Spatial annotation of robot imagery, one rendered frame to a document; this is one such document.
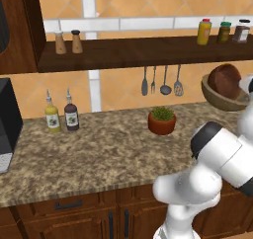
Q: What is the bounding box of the wooden shaker with black cap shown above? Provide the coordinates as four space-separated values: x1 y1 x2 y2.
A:
70 29 84 55

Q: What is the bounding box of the green plant in terracotta pot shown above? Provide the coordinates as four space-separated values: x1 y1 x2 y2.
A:
147 106 178 136

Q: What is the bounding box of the black drawer handle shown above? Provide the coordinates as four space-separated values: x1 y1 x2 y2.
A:
53 199 84 211

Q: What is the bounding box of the dark vinegar bottle with spout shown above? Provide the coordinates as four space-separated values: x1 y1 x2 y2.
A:
63 87 81 133

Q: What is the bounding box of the black cabinet door handle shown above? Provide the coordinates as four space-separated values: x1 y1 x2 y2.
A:
108 210 115 239
123 208 130 239

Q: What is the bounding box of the dark jar with white label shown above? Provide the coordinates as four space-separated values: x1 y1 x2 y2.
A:
231 19 252 44

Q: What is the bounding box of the grey hanging fork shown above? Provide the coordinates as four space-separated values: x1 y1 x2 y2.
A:
149 65 157 95

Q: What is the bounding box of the dark wooden wall cabinet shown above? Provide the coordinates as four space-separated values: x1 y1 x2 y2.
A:
0 0 47 76

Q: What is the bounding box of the black countertop appliance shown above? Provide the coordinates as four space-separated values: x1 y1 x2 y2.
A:
0 77 25 175

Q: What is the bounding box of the large tan wooden bowl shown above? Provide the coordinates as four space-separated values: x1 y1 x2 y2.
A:
201 73 251 113

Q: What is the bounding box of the grey hanging ladle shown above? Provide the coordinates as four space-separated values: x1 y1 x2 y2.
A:
159 64 173 97

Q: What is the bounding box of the yellow bottle with red cap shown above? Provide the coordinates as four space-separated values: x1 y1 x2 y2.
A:
197 18 212 46

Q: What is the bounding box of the brown wooden cabinet door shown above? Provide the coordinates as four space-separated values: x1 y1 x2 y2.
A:
192 187 253 239
118 199 170 239
22 205 119 239

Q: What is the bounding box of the wooden shaker with white cap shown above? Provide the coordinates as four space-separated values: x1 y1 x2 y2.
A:
53 30 67 55

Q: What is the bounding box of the dark wooden wall shelf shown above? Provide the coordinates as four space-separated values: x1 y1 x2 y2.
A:
37 34 253 74

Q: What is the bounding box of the yellow oil bottle with spout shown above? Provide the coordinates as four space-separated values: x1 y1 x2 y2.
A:
43 89 62 134

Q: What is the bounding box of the grey hanging slotted spatula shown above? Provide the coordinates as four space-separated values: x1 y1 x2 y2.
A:
173 64 185 98

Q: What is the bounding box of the brown wooden drawer front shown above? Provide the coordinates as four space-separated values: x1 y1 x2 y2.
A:
30 191 119 218
118 183 160 202

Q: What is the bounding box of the olive bottle with green cap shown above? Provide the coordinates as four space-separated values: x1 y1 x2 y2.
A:
215 21 232 45

